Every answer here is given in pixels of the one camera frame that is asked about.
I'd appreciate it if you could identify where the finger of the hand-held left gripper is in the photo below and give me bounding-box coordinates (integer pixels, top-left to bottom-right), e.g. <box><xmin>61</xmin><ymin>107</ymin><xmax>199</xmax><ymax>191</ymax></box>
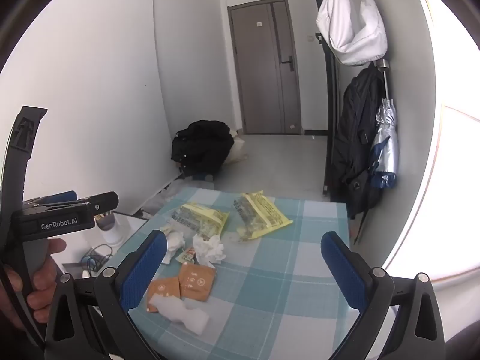
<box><xmin>24</xmin><ymin>190</ymin><xmax>79</xmax><ymax>208</ymax></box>
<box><xmin>77</xmin><ymin>191</ymin><xmax>120</xmax><ymax>218</ymax></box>

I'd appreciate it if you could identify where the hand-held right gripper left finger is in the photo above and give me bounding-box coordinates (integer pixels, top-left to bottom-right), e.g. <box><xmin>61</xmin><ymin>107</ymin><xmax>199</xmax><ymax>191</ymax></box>
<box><xmin>45</xmin><ymin>229</ymin><xmax>168</xmax><ymax>360</ymax></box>

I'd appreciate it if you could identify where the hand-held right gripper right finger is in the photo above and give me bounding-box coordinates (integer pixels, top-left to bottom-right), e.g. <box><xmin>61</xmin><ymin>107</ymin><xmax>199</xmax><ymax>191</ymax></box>
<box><xmin>320</xmin><ymin>231</ymin><xmax>447</xmax><ymax>360</ymax></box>

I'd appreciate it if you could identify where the yellow plastic snack packet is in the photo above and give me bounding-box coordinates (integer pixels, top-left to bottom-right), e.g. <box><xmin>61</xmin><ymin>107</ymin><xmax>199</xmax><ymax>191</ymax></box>
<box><xmin>170</xmin><ymin>202</ymin><xmax>230</xmax><ymax>241</ymax></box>
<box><xmin>233</xmin><ymin>191</ymin><xmax>294</xmax><ymax>241</ymax></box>

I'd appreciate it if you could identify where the person's left hand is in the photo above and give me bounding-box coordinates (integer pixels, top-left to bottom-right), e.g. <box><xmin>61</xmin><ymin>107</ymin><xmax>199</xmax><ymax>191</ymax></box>
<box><xmin>0</xmin><ymin>238</ymin><xmax>67</xmax><ymax>331</ymax></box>

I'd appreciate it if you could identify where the orange sachet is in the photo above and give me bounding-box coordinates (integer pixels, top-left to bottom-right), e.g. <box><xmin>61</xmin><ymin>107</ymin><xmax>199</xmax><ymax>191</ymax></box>
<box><xmin>145</xmin><ymin>277</ymin><xmax>181</xmax><ymax>314</ymax></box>
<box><xmin>178</xmin><ymin>262</ymin><xmax>217</xmax><ymax>302</ymax></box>

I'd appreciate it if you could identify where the white cup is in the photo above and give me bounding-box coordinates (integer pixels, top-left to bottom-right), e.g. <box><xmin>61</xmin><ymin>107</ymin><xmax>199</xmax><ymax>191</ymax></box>
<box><xmin>95</xmin><ymin>213</ymin><xmax>124</xmax><ymax>246</ymax></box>

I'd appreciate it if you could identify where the crumpled white tissue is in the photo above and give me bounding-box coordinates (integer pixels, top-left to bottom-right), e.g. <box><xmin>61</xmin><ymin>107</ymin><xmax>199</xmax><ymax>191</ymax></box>
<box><xmin>160</xmin><ymin>222</ymin><xmax>186</xmax><ymax>265</ymax></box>
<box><xmin>192</xmin><ymin>233</ymin><xmax>227</xmax><ymax>269</ymax></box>

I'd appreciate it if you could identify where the small red yellow packet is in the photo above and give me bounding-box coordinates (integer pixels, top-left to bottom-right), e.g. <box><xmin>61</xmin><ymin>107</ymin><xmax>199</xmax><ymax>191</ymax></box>
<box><xmin>175</xmin><ymin>247</ymin><xmax>197</xmax><ymax>265</ymax></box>

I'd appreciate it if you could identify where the white plastic wrapper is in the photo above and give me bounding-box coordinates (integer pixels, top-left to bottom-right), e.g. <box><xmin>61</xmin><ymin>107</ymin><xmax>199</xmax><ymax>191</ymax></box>
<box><xmin>150</xmin><ymin>294</ymin><xmax>211</xmax><ymax>334</ymax></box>

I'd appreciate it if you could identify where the teal plaid tablecloth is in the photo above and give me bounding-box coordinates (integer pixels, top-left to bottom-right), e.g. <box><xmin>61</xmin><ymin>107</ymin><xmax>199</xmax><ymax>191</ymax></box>
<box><xmin>88</xmin><ymin>187</ymin><xmax>372</xmax><ymax>360</ymax></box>

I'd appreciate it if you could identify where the black bag on floor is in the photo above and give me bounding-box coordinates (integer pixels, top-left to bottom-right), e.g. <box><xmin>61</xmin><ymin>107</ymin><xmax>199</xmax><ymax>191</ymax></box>
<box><xmin>171</xmin><ymin>120</ymin><xmax>235</xmax><ymax>177</ymax></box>

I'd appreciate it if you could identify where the silver folded umbrella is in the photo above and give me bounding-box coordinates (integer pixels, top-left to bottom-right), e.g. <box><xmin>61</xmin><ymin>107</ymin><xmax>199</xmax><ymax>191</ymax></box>
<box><xmin>369</xmin><ymin>60</ymin><xmax>400</xmax><ymax>190</ymax></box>

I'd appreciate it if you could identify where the black backpack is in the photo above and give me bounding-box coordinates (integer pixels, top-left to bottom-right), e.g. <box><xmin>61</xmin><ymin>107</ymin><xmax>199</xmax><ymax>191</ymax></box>
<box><xmin>330</xmin><ymin>67</ymin><xmax>387</xmax><ymax>220</ymax></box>

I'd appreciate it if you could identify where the cream bag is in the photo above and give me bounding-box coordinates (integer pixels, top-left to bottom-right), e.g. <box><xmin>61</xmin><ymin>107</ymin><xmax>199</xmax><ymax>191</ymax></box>
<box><xmin>225</xmin><ymin>129</ymin><xmax>249</xmax><ymax>165</ymax></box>

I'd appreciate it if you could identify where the grey door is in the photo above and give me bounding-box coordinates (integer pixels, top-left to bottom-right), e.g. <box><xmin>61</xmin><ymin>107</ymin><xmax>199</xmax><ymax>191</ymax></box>
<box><xmin>227</xmin><ymin>0</ymin><xmax>302</xmax><ymax>136</ymax></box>

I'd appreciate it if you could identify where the white hanging garment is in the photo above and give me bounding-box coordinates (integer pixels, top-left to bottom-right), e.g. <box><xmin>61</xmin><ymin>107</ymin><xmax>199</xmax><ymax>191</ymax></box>
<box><xmin>316</xmin><ymin>0</ymin><xmax>388</xmax><ymax>66</ymax></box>

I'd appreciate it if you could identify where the black cable tangle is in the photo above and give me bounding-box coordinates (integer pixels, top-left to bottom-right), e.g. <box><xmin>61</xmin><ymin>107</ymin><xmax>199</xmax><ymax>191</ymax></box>
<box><xmin>82</xmin><ymin>244</ymin><xmax>113</xmax><ymax>271</ymax></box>

